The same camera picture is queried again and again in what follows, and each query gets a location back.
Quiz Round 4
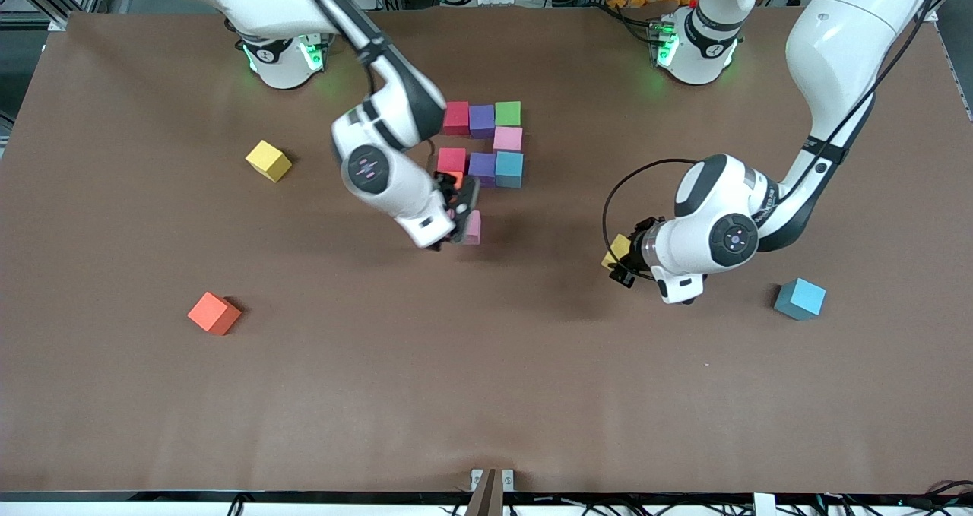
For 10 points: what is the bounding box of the yellow foam cube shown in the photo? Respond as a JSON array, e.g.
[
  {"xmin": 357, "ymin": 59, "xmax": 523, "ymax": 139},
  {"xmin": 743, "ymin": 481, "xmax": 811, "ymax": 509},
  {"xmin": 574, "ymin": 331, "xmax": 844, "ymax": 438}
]
[
  {"xmin": 602, "ymin": 233, "xmax": 632, "ymax": 271},
  {"xmin": 245, "ymin": 139, "xmax": 293, "ymax": 183}
]

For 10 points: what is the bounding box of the cyan foam cube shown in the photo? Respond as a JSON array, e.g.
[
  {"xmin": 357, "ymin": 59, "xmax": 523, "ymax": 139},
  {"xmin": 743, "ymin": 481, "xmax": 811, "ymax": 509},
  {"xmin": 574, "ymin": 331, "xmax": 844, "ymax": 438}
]
[
  {"xmin": 774, "ymin": 277, "xmax": 827, "ymax": 321},
  {"xmin": 495, "ymin": 151, "xmax": 525, "ymax": 189}
]

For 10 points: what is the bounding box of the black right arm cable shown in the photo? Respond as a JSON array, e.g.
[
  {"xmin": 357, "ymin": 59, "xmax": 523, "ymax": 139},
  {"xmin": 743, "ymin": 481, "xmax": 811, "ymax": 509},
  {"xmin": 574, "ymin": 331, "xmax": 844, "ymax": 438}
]
[{"xmin": 289, "ymin": 0, "xmax": 439, "ymax": 175}]

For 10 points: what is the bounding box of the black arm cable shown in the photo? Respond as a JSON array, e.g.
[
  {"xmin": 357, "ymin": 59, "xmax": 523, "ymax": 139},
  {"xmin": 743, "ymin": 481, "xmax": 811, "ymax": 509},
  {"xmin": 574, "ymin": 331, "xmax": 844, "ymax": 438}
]
[
  {"xmin": 603, "ymin": 0, "xmax": 940, "ymax": 274},
  {"xmin": 289, "ymin": 0, "xmax": 439, "ymax": 175}
]

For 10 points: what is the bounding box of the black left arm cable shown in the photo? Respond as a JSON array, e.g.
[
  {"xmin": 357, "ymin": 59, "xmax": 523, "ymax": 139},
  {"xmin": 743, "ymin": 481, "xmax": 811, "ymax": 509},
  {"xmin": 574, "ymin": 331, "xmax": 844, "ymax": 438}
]
[{"xmin": 603, "ymin": 0, "xmax": 940, "ymax": 274}]

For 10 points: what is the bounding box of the silver metal bracket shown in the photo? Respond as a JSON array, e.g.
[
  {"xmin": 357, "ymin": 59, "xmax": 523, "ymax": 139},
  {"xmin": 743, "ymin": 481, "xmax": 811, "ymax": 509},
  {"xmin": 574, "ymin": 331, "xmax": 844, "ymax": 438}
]
[{"xmin": 471, "ymin": 468, "xmax": 515, "ymax": 492}]

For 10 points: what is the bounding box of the brown post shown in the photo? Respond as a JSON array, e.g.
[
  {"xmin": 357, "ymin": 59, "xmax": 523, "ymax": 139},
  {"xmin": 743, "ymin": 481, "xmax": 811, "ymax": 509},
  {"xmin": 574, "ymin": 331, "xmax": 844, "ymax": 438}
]
[{"xmin": 465, "ymin": 468, "xmax": 504, "ymax": 516}]

